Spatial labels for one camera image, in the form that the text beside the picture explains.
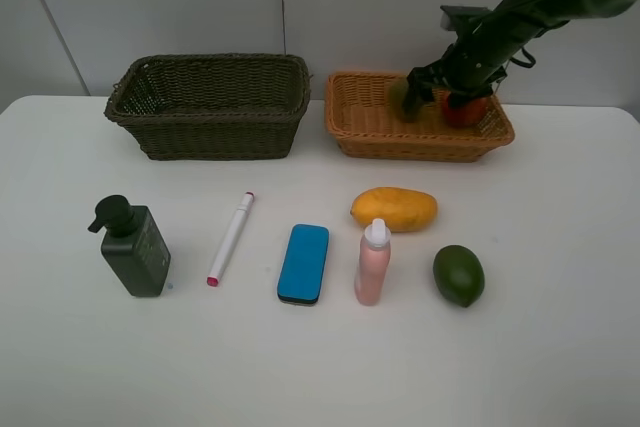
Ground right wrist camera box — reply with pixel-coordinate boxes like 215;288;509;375
440;5;492;32

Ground blue whiteboard eraser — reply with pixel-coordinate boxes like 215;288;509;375
276;224;330;305

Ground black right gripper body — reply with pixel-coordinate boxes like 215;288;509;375
434;12;538;92

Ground yellow mango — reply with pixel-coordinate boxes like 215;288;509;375
350;187;438;233

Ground pink bottle white cap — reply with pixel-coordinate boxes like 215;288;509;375
354;218;391;306

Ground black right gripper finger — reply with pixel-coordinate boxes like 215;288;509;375
447;86;493;108
402;65;442;122

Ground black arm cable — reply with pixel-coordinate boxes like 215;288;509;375
494;46;537;93

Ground green avocado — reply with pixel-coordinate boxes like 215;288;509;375
432;245;485;308

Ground white marker pink caps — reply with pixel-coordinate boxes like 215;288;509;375
206;191;255;287

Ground red pomegranate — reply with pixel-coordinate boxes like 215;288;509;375
441;93;488;128

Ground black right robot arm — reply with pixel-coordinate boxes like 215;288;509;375
399;0;637;121

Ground dark green pump bottle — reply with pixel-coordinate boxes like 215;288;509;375
88;195;171;298

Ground orange wicker basket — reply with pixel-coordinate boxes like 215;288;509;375
323;70;516;164

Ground brown kiwi fruit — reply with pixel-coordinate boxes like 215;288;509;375
387;77;426;123

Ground dark brown wicker basket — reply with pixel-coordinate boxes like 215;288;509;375
105;53;311;161

